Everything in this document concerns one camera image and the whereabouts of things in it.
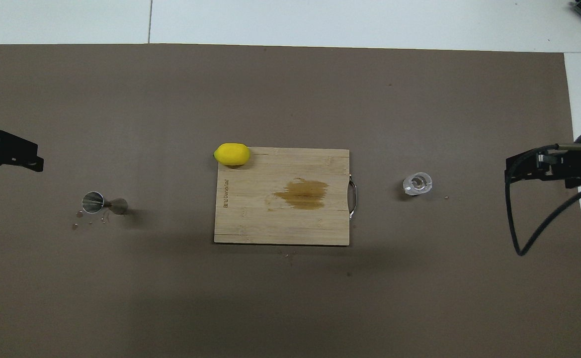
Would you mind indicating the yellow lemon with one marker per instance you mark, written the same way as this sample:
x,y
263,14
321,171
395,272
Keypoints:
x,y
231,154

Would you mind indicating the small clear glass cup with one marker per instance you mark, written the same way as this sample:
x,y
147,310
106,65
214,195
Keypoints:
x,y
417,184

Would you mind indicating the bamboo cutting board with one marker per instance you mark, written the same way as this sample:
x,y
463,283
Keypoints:
x,y
270,223

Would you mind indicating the metal double jigger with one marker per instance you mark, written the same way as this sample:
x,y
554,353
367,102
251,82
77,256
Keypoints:
x,y
106,203

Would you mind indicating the brown table mat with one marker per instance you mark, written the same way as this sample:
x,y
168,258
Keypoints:
x,y
290,308

